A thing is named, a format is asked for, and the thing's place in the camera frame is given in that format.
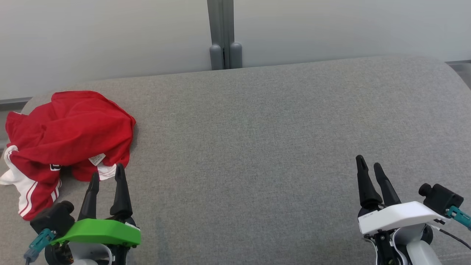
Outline plain red garment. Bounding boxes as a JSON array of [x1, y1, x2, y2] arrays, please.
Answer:
[[5, 91, 137, 181]]

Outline grey fabric sofa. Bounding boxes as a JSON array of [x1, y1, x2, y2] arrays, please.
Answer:
[[0, 55, 471, 265]]

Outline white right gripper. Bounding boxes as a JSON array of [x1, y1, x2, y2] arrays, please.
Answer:
[[355, 155, 450, 265]]

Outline grey partition post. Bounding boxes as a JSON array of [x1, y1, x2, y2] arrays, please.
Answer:
[[207, 0, 243, 70]]

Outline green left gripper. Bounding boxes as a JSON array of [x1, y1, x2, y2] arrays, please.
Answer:
[[50, 163, 141, 265]]

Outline red garment white stripes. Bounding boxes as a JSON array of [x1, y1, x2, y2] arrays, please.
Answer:
[[0, 145, 62, 222]]

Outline black left cable teal plug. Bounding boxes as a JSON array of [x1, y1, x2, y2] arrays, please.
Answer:
[[24, 228, 58, 265]]

